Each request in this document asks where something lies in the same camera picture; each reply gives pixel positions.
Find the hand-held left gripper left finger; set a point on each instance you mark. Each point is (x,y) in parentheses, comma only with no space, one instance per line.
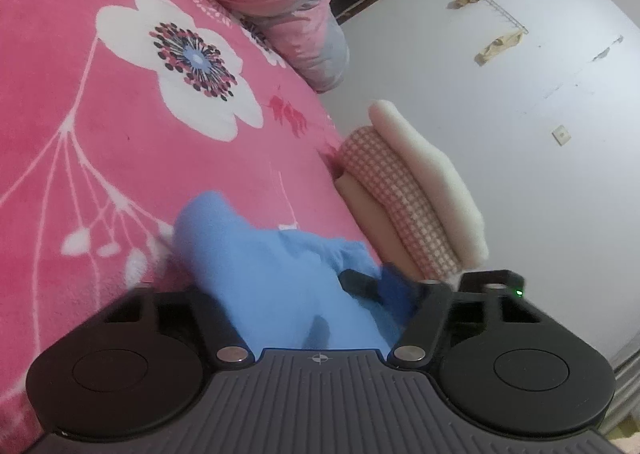
(220,334)

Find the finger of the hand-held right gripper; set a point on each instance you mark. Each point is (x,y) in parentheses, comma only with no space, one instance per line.
(360,284)

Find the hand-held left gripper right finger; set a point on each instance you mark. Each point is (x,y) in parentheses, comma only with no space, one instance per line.
(397,294)

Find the blue t-shirt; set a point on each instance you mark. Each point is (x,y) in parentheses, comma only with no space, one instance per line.
(275,274)

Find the beige folded garment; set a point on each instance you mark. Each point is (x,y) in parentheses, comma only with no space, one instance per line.
(365,214)

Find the pink checked folded garment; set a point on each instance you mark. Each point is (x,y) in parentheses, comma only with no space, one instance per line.
(395,194)

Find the cream folded garment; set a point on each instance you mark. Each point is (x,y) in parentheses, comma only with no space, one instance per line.
(435,184)

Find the pink floral fleece blanket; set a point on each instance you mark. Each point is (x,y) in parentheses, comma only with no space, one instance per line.
(100,143)

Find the white wall switch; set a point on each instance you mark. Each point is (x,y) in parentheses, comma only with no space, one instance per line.
(561,134)

